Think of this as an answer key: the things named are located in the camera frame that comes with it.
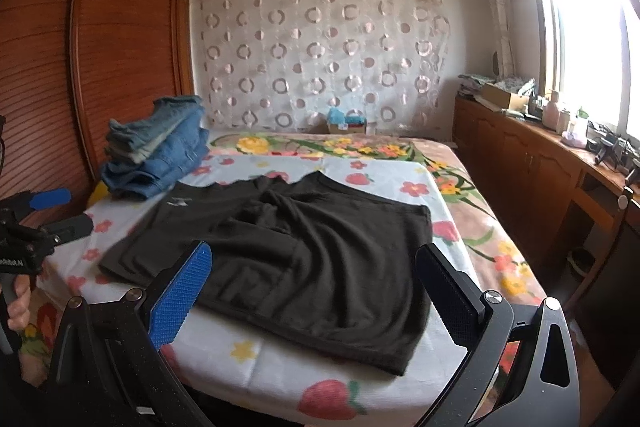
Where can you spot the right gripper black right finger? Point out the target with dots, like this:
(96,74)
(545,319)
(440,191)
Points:
(454,295)

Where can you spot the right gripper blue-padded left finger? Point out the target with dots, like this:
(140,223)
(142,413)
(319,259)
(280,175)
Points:
(172,294)

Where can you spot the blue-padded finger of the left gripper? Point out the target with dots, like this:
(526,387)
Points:
(47,198)
(68,230)

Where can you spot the black shorts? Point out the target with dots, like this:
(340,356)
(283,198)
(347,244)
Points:
(315,262)

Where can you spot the person's left hand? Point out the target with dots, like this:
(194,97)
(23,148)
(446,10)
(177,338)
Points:
(19,308)

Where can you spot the white floral strawberry bedsheet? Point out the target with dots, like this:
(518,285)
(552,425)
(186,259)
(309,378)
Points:
(242,363)

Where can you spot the folded light blue jeans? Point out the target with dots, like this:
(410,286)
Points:
(136,141)

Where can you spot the black waste bin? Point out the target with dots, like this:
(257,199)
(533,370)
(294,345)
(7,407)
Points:
(580,262)

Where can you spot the long wooden cabinet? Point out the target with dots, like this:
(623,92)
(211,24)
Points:
(551,199)

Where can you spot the folded dark blue jeans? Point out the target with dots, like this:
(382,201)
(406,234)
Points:
(178,155)

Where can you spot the brown wooden wardrobe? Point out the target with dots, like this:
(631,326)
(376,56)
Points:
(69,67)

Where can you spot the cardboard box on cabinet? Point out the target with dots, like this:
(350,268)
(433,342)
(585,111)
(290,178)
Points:
(503,99)

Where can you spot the pink bottle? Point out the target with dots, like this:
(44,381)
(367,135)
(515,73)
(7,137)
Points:
(551,111)

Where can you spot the box with blue cloth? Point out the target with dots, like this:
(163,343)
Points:
(345,123)

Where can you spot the pink circle-patterned curtain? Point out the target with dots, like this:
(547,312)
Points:
(291,65)

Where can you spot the window with wooden frame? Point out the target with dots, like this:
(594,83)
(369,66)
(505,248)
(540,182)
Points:
(591,60)

